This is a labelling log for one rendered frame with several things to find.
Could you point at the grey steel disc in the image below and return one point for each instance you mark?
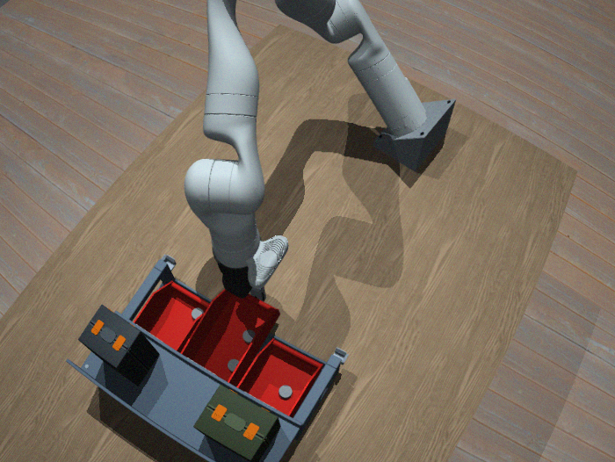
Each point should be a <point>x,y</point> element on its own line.
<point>232,364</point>
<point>285,391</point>
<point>196,312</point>
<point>248,335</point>

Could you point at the dark grey case with orange latches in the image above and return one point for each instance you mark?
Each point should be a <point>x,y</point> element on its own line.
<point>119,344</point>

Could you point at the dark green case with orange latches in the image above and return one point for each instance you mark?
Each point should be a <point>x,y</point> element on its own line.
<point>238,424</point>

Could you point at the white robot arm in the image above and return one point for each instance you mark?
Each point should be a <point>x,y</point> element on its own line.
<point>224,194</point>

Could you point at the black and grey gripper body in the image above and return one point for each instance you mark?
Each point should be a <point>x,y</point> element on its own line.
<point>250,267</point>

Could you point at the grey metal shelf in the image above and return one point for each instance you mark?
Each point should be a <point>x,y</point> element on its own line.
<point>176,390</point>

